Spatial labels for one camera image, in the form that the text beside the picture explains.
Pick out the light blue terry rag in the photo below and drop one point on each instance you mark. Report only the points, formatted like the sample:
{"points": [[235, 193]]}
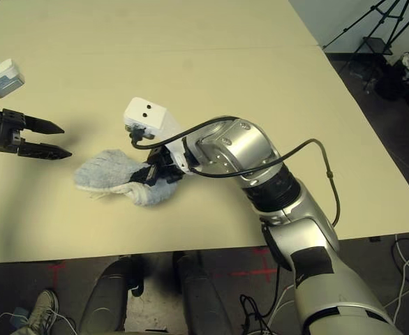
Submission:
{"points": [[103, 171]]}

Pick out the red tape floor cross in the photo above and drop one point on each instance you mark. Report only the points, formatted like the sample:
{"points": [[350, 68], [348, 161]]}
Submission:
{"points": [[257, 271]]}

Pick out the grey left robot leg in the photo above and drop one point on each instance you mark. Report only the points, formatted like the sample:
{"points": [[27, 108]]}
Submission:
{"points": [[106, 300]]}

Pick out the grey trouser leg of bystander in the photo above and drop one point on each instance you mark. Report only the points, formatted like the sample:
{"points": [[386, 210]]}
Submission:
{"points": [[26, 329]]}

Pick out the black camera tripod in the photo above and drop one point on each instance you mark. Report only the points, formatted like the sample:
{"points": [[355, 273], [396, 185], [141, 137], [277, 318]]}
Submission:
{"points": [[382, 17]]}

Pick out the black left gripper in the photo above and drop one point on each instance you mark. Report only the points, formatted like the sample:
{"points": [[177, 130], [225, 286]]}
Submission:
{"points": [[2, 129]]}

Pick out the grey sneaker of bystander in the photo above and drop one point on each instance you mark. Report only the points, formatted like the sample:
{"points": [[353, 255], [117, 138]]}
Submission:
{"points": [[44, 308]]}

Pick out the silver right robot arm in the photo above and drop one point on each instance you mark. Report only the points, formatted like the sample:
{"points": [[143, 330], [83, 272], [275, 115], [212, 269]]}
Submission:
{"points": [[295, 216]]}

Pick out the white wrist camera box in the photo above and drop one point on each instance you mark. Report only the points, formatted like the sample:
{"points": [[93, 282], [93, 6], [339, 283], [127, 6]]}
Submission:
{"points": [[5, 78], [148, 113]]}

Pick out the grey right robot leg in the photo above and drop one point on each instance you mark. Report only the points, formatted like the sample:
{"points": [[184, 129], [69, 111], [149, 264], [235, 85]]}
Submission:
{"points": [[204, 300]]}

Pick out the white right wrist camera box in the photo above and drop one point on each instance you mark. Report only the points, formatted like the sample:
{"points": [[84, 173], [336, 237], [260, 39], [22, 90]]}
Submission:
{"points": [[148, 113]]}

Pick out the black small stand shelf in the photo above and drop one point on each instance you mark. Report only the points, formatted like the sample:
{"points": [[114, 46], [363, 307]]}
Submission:
{"points": [[377, 44]]}

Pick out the grey robot leg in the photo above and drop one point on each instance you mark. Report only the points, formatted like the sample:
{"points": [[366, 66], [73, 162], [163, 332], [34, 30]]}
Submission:
{"points": [[204, 300], [106, 300]]}

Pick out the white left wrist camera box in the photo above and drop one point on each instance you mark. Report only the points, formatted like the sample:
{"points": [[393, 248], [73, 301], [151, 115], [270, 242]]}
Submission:
{"points": [[5, 78]]}

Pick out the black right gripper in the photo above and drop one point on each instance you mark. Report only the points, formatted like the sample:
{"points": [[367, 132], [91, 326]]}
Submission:
{"points": [[161, 160]]}

